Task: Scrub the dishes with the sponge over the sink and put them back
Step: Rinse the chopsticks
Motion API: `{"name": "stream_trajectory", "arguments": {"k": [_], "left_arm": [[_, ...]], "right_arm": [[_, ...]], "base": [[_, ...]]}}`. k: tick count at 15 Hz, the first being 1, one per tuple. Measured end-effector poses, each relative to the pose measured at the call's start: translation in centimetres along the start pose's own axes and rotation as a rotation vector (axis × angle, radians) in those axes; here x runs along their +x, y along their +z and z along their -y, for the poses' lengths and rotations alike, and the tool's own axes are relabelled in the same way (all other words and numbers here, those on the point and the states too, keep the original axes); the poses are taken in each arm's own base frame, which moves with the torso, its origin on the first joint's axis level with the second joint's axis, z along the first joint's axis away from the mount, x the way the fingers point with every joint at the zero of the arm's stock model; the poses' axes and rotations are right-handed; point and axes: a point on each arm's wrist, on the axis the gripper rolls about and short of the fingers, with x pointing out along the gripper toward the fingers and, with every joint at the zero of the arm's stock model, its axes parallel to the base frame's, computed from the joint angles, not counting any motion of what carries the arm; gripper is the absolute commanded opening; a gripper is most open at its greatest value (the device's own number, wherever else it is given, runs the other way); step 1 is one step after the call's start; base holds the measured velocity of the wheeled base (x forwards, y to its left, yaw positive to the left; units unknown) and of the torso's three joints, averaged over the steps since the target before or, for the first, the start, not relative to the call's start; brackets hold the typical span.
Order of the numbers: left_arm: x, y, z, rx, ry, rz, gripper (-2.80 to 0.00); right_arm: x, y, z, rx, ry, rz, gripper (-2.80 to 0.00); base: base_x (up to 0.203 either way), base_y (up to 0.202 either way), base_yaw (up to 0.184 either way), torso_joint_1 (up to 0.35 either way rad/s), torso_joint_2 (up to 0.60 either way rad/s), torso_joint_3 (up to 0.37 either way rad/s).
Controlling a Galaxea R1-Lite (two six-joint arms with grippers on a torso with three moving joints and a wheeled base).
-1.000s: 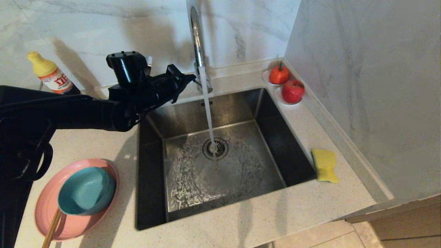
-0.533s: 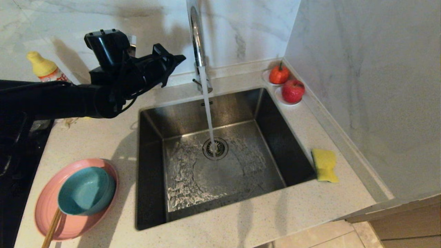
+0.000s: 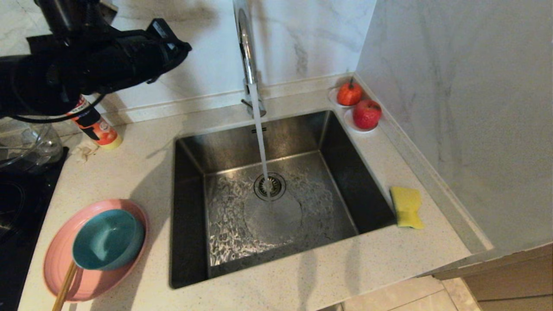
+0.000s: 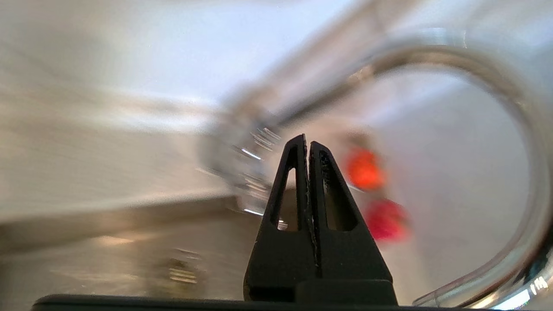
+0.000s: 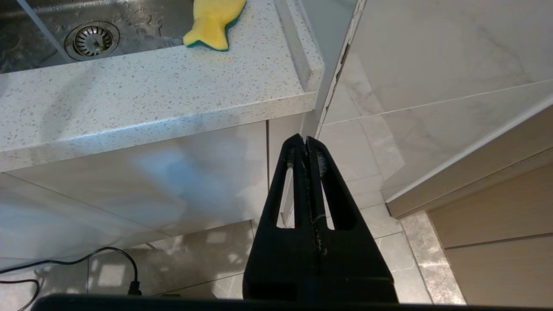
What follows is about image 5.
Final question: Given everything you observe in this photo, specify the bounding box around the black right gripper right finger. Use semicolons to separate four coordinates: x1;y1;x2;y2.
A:
308;136;398;303

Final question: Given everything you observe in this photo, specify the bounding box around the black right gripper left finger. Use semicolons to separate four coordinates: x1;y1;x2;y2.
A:
243;134;322;303

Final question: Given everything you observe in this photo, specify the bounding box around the yellow sponge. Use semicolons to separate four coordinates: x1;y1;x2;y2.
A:
183;0;247;52

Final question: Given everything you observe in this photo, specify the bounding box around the stainless steel sink basin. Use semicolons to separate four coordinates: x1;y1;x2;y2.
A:
0;0;196;74

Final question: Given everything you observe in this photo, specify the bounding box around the light wooden cabinet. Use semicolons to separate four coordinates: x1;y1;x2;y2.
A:
382;97;553;308

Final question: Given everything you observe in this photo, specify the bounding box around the white cabinet door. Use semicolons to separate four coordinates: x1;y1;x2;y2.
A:
0;121;269;265

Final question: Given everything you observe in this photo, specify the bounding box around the round metal drain strainer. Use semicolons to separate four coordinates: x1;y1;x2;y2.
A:
64;21;121;61

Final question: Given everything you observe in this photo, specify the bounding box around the running water stream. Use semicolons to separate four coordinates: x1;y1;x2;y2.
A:
16;0;67;61

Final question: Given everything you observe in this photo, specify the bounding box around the black floor cable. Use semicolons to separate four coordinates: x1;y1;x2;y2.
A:
0;246;143;296
0;278;41;311

